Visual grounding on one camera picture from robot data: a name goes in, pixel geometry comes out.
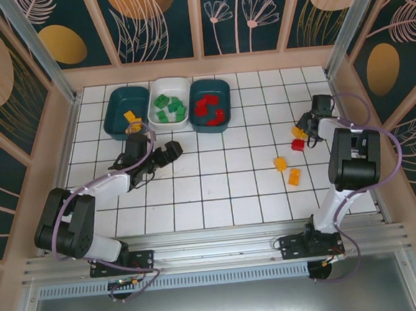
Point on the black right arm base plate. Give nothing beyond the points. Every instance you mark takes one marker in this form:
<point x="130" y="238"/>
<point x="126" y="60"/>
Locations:
<point x="291" y="246"/>

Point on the aluminum corner post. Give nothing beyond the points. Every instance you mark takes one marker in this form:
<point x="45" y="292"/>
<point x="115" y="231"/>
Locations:
<point x="346" y="25"/>
<point x="45" y="56"/>

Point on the grey metal sheet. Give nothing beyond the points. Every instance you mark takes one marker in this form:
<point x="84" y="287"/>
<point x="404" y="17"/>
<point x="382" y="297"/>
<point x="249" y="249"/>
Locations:
<point x="220" y="309"/>

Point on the teal plastic bin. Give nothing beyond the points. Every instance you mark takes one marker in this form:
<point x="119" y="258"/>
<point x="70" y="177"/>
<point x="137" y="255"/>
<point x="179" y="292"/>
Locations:
<point x="121" y="101"/>
<point x="203" y="89"/>

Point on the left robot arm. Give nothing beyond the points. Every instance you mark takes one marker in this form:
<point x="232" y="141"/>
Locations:
<point x="113" y="184"/>

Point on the aluminum base rail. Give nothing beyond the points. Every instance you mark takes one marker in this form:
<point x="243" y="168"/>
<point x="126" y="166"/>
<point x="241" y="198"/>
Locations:
<point x="215" y="248"/>

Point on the orange yellow lego brick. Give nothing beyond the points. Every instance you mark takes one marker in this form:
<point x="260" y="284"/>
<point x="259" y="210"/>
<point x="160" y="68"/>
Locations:
<point x="294" y="176"/>

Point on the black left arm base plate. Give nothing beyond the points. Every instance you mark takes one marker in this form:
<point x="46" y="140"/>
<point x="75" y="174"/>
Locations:
<point x="140" y="258"/>

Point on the white plastic bin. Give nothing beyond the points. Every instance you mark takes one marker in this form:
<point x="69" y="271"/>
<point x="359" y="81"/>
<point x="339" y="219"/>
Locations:
<point x="174" y="88"/>

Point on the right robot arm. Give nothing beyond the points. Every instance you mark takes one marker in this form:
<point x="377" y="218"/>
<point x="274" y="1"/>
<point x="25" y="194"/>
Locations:
<point x="353" y="165"/>

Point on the green round lego piece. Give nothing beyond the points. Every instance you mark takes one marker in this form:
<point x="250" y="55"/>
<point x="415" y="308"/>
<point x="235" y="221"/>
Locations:
<point x="161" y="101"/>

